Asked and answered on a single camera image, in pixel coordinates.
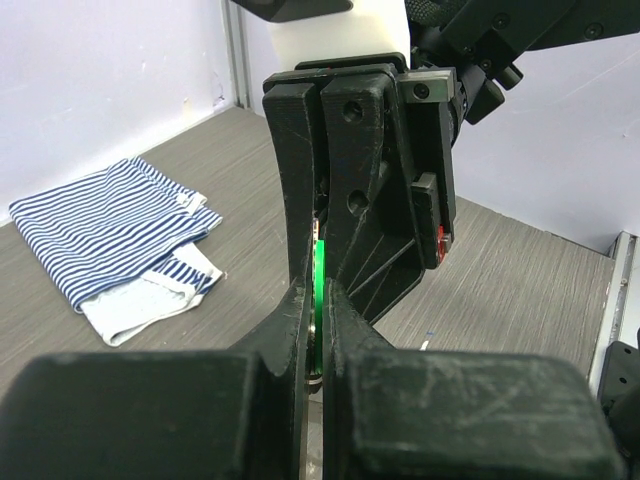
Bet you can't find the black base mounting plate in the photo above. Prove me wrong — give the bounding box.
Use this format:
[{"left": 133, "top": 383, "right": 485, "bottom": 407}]
[{"left": 598, "top": 341, "right": 640, "bottom": 458}]

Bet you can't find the striped blue white cloth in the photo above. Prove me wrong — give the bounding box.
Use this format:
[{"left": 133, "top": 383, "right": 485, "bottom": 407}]
[{"left": 9, "top": 157, "right": 222, "bottom": 347}]

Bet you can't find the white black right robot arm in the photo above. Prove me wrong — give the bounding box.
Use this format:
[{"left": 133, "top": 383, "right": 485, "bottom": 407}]
[{"left": 241, "top": 1, "right": 639, "bottom": 479}]

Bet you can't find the green key tag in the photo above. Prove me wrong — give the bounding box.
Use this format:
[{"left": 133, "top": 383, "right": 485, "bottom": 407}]
[{"left": 313, "top": 240, "right": 326, "bottom": 375}]

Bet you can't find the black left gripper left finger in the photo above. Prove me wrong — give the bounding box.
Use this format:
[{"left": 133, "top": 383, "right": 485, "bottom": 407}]
[{"left": 1, "top": 276, "right": 313, "bottom": 479}]

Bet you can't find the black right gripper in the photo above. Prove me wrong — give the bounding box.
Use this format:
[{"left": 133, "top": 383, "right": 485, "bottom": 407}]
[{"left": 263, "top": 54, "right": 492, "bottom": 322}]

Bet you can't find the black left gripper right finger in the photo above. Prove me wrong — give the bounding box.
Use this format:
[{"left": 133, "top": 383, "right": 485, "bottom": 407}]
[{"left": 323, "top": 280, "right": 625, "bottom": 479}]

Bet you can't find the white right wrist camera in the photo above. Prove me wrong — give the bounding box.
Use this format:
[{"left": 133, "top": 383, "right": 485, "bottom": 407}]
[{"left": 236, "top": 0, "right": 411, "bottom": 70}]

